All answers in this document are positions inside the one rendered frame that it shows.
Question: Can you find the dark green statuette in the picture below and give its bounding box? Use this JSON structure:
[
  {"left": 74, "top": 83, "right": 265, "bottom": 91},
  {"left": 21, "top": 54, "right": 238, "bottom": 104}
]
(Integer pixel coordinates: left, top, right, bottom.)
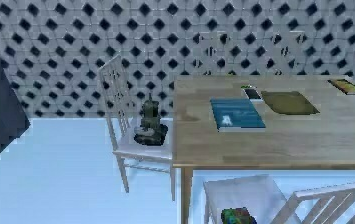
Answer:
[{"left": 133, "top": 93, "right": 169, "bottom": 147}]

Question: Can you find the white slatted chair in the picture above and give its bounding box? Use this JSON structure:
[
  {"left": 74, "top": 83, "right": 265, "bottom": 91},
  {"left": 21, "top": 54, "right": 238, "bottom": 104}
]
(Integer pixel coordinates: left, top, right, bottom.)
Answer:
[
  {"left": 203, "top": 175, "right": 355, "bottom": 224},
  {"left": 193, "top": 29, "right": 308, "bottom": 76},
  {"left": 97, "top": 54, "right": 177, "bottom": 202}
]

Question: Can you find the multicoloured small object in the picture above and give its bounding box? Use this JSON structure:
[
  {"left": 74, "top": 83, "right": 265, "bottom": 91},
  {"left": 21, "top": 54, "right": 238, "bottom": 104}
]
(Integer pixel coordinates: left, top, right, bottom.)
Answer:
[{"left": 220, "top": 207, "right": 258, "bottom": 224}]

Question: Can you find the yellow green book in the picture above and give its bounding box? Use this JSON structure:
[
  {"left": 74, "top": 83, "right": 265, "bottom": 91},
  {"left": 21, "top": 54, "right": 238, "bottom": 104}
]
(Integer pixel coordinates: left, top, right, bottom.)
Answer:
[{"left": 327, "top": 78, "right": 355, "bottom": 96}]

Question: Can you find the blue book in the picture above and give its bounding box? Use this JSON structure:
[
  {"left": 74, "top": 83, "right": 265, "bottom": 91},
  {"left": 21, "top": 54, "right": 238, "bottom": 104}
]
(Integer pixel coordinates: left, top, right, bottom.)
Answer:
[{"left": 209, "top": 97, "right": 267, "bottom": 132}]

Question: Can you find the black phone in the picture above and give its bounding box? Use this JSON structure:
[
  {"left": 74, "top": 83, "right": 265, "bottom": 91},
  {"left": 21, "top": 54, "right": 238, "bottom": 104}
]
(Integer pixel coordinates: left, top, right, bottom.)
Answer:
[{"left": 241, "top": 85, "right": 264, "bottom": 103}]

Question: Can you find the olive green mat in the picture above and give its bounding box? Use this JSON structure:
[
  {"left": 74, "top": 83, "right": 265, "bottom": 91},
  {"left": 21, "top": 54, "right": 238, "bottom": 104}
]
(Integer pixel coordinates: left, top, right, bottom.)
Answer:
[{"left": 260, "top": 90, "right": 321, "bottom": 116}]

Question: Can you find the light wooden table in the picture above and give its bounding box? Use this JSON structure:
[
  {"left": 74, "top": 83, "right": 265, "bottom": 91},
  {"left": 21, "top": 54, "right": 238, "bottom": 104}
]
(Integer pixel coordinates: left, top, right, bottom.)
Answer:
[{"left": 172, "top": 74, "right": 355, "bottom": 224}]

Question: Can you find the dark blue panel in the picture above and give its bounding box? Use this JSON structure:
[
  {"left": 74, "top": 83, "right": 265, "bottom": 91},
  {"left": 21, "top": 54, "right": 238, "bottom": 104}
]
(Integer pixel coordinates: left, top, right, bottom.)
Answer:
[{"left": 0, "top": 46, "right": 32, "bottom": 169}]

